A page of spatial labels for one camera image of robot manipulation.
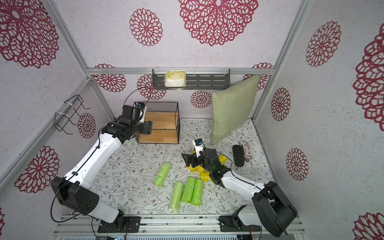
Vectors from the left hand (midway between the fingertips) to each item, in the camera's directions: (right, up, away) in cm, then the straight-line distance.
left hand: (144, 124), depth 80 cm
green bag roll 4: (+28, -38, 0) cm, 47 cm away
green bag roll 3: (+24, -37, +1) cm, 44 cm away
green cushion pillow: (+48, +11, +3) cm, 49 cm away
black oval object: (+57, -20, +20) cm, 64 cm away
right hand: (+23, -14, +2) cm, 27 cm away
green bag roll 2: (+17, -39, -2) cm, 43 cm away
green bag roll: (+9, -29, +7) cm, 31 cm away
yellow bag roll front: (+33, -30, +5) cm, 45 cm away
